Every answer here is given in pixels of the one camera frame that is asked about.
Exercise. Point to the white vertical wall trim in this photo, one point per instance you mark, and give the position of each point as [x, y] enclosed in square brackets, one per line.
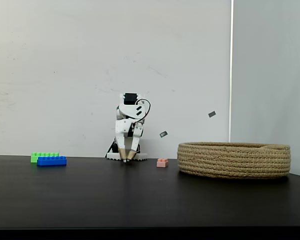
[231, 75]

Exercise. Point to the small pink lego block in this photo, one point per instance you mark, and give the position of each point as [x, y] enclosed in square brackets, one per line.
[162, 163]

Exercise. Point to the grey tape piece on wall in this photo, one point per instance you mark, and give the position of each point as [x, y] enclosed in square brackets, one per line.
[163, 134]
[212, 114]

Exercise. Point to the long green lego block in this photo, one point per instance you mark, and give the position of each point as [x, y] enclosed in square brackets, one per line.
[34, 157]

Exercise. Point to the long blue lego block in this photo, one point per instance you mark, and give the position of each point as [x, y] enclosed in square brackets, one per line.
[51, 161]

